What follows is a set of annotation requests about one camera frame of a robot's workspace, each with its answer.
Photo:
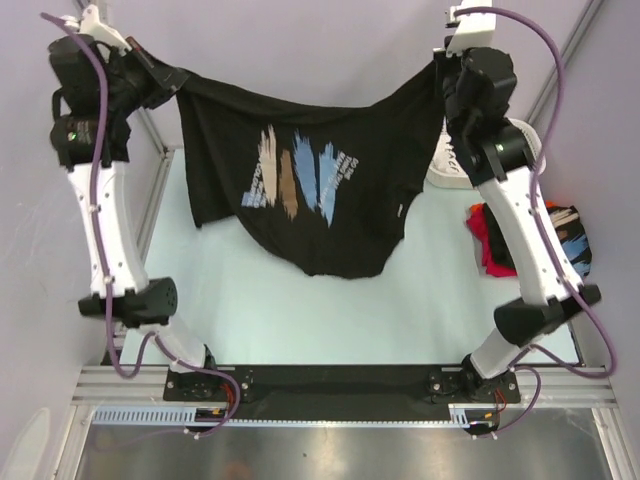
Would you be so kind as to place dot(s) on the white daisy print t-shirt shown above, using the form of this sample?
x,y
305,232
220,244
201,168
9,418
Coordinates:
x,y
444,170

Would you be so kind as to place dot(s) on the folded black printed t-shirt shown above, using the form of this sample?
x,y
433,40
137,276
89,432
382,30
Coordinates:
x,y
567,223

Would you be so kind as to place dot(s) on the right aluminium corner post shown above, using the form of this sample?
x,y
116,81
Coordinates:
x,y
569,50

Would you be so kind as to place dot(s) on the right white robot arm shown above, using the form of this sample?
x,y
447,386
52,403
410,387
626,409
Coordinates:
x,y
505,171

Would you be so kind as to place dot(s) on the black printed t-shirt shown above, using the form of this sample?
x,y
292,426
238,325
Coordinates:
x,y
327,189
567,223

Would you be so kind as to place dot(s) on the left aluminium corner post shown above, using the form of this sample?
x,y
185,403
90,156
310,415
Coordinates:
x,y
151,159

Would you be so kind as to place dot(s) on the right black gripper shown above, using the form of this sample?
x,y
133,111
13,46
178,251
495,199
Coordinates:
x,y
465,57

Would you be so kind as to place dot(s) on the aluminium frame rail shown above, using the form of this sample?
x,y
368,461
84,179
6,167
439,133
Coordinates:
x,y
101,385

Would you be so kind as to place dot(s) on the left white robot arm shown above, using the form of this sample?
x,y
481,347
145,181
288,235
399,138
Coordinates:
x,y
105,77

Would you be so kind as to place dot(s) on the aluminium corner post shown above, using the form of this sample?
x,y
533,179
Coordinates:
x,y
151,159
569,50

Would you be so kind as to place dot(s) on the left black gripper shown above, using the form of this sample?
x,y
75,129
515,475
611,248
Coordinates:
x,y
164,79

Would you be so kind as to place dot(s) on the folded red t-shirt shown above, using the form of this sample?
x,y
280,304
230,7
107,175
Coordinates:
x,y
482,235

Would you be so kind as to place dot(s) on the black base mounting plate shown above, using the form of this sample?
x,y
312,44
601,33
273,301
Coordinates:
x,y
346,393

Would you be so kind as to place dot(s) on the white slotted cable duct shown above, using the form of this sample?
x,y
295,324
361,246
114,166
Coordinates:
x,y
201,417

